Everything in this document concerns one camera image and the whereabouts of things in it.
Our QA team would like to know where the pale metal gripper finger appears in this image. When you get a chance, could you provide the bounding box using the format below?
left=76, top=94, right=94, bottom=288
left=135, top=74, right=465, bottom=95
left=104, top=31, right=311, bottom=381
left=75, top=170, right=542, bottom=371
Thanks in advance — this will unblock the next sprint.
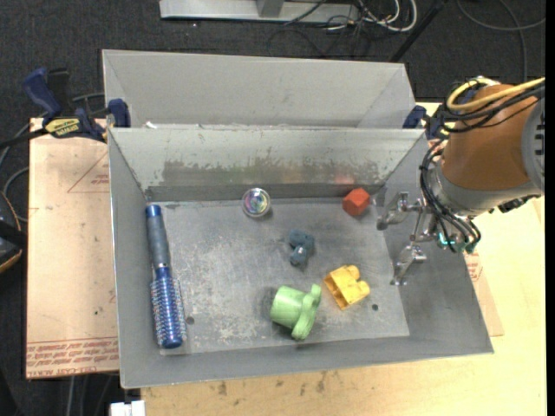
left=375, top=192, right=424, bottom=232
left=389, top=242, right=428, bottom=287

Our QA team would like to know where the red cube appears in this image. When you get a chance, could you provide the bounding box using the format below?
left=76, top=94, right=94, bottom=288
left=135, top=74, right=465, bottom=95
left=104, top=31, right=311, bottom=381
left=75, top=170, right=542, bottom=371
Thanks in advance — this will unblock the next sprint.
left=341, top=187, right=372, bottom=218

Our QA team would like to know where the yellow toy building block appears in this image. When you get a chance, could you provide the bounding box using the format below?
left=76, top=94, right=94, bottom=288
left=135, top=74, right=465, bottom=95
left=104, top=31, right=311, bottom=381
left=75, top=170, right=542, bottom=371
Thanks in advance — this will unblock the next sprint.
left=322, top=264, right=371, bottom=311

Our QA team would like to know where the grey-blue toy piece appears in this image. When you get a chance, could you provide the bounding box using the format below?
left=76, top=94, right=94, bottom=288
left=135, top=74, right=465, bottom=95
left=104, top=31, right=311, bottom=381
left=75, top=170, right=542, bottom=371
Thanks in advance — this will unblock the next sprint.
left=287, top=228, right=317, bottom=269

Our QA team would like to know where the light green plastic toy piece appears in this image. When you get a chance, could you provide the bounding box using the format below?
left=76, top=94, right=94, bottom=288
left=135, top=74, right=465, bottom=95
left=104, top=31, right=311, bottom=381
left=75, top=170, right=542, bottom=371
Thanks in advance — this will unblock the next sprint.
left=269, top=283, right=323, bottom=342

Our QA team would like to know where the shiny iridescent round disc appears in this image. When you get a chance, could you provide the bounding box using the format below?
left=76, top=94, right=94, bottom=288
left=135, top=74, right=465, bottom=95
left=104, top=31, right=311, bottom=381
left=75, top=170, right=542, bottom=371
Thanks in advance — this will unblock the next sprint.
left=241, top=186, right=272, bottom=218

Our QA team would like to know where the grey metal bin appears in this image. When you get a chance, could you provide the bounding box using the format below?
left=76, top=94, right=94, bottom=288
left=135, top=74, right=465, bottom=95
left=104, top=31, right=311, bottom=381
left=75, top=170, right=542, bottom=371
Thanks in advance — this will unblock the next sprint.
left=101, top=49, right=495, bottom=390

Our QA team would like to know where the blue round hairbrush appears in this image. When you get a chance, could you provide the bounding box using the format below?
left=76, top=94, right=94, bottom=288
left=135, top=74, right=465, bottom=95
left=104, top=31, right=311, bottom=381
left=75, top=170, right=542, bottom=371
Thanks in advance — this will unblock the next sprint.
left=144, top=204, right=189, bottom=349

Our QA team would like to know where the black cylinder on white bracket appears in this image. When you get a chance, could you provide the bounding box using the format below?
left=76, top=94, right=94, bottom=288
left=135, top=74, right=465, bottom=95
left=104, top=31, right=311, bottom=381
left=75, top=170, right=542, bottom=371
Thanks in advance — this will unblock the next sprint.
left=497, top=196, right=535, bottom=215

